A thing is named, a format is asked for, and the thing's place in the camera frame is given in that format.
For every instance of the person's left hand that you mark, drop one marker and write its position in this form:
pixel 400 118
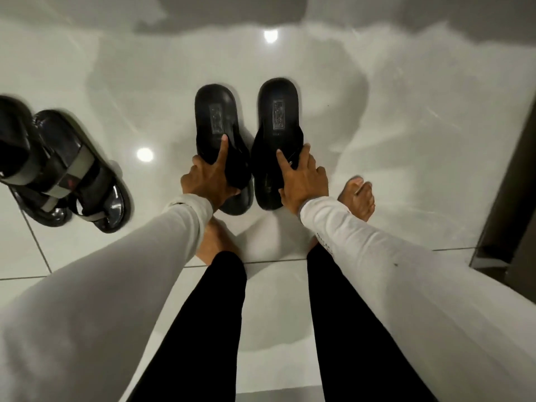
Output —
pixel 207 182

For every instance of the person's right hand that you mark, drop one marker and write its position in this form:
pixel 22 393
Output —
pixel 305 186

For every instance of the person's right middle finger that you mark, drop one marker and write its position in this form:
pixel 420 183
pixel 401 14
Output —
pixel 305 155

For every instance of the black flip-flop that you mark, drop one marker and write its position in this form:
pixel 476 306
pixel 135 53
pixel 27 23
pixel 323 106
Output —
pixel 276 108
pixel 215 112

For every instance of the person's right forearm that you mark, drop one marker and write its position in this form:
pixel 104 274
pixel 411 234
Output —
pixel 398 280

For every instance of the person's left forearm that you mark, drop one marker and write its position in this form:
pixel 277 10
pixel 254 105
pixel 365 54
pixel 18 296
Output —
pixel 104 288

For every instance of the person's right foot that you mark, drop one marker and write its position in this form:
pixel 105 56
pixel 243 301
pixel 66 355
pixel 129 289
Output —
pixel 358 198

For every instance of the person's foot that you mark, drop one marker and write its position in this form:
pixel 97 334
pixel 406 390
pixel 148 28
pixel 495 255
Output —
pixel 358 198
pixel 215 242

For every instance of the person's left foot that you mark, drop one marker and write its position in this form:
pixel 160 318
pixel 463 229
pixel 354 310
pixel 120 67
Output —
pixel 215 242

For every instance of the person's right leg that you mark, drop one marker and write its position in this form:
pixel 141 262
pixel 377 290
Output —
pixel 347 330

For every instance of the person's leg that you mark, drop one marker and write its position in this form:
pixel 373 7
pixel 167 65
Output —
pixel 205 330
pixel 347 330

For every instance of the person's left leg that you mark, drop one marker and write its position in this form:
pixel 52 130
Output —
pixel 205 330

